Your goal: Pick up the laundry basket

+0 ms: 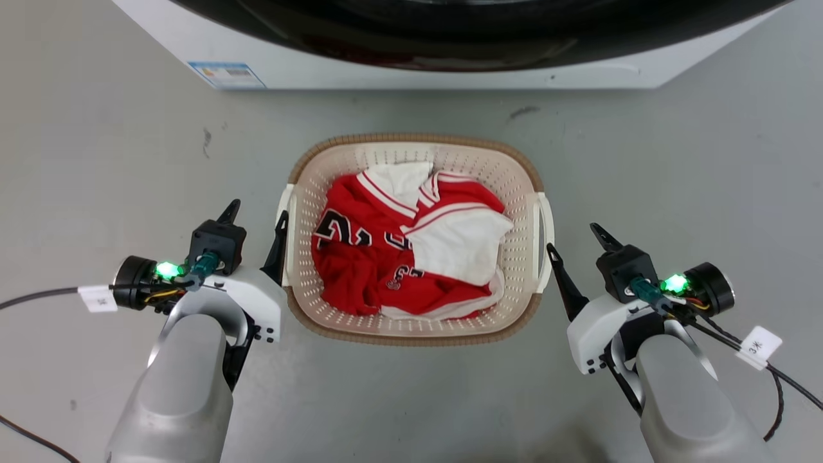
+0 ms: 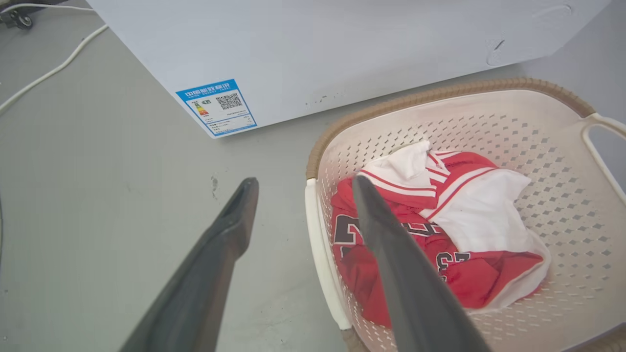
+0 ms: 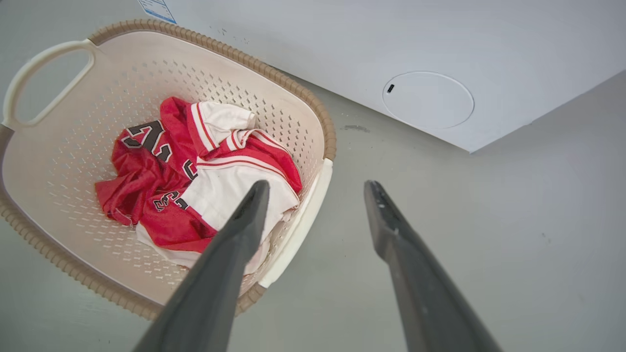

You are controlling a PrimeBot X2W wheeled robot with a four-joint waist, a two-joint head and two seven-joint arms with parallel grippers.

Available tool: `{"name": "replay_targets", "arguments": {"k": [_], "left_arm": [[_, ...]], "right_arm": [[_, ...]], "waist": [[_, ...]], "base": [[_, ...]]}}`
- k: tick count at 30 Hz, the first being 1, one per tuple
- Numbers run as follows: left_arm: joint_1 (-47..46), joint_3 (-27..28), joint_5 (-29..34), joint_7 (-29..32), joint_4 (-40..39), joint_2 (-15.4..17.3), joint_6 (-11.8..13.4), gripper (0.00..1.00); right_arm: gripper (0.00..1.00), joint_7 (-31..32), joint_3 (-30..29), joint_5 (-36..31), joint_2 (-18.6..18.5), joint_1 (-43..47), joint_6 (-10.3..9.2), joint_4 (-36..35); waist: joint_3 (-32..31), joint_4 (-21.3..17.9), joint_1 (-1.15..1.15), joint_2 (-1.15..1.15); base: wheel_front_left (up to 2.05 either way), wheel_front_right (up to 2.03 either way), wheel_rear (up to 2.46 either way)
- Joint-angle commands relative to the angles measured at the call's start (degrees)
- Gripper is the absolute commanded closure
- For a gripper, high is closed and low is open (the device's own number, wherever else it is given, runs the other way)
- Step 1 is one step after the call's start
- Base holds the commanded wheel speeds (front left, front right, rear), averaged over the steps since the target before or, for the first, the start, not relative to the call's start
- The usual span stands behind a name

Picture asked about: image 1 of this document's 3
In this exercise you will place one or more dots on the black round washer door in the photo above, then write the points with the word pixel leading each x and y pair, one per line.
pixel 450 38

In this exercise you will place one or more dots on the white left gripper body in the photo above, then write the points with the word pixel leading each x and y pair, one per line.
pixel 260 299

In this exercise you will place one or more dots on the white washing machine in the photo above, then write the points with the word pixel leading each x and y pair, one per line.
pixel 161 38

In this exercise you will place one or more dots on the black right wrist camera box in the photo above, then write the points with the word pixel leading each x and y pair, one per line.
pixel 624 270

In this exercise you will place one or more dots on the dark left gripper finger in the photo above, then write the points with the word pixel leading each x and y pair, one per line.
pixel 229 213
pixel 278 247

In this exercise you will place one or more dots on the white garment with red trim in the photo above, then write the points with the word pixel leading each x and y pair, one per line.
pixel 460 247

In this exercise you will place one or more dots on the red basketball jersey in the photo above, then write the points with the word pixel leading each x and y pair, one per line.
pixel 360 270

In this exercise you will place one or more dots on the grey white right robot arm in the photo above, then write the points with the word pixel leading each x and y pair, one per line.
pixel 688 399

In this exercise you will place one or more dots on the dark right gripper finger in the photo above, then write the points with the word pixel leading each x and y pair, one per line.
pixel 569 286
pixel 605 240

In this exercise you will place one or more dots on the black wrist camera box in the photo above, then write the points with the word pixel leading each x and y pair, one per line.
pixel 624 270
pixel 217 243

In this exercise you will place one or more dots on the blue white energy label sticker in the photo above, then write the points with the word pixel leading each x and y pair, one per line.
pixel 226 74

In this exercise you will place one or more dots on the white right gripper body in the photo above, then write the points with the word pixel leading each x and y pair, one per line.
pixel 591 334

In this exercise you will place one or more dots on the beige plastic laundry basket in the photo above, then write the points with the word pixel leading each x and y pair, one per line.
pixel 411 331

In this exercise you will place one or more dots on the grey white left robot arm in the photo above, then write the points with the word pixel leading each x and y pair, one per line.
pixel 186 386

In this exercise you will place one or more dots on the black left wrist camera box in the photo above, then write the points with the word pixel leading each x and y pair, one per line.
pixel 217 243

